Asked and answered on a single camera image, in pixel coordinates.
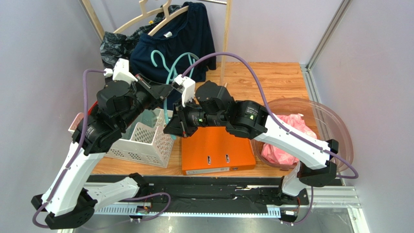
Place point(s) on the orange ring binder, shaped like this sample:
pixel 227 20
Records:
pixel 213 149

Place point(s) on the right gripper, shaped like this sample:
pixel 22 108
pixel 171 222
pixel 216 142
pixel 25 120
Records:
pixel 182 120

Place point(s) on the transparent green folder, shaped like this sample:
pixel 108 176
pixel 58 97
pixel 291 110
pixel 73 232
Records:
pixel 147 118

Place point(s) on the red folder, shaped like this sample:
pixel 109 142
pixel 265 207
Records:
pixel 91 107

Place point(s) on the wooden clothes rack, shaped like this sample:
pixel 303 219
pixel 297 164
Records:
pixel 108 15

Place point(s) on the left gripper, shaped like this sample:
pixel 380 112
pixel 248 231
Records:
pixel 157 93

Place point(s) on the navy blue shorts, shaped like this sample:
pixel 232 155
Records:
pixel 188 32

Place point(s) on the teal plastic hanger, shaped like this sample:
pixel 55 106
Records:
pixel 171 71

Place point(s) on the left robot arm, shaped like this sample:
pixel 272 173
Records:
pixel 68 203

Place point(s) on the white perforated file basket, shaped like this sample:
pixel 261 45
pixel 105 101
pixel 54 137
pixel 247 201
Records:
pixel 145 145

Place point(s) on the dark plaid garment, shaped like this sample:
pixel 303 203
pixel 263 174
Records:
pixel 116 45

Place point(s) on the pink patterned shorts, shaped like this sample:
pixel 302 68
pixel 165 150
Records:
pixel 302 146

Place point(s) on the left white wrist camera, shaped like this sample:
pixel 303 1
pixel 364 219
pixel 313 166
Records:
pixel 120 72

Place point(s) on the clear plastic tub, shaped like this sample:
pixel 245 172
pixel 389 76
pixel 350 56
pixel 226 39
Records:
pixel 311 118

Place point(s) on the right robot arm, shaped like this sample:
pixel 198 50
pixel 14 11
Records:
pixel 211 105

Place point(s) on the black and aluminium base rail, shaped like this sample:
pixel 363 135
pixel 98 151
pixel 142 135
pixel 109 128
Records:
pixel 231 197

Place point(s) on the wooden hanger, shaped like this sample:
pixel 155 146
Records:
pixel 167 17
pixel 144 14

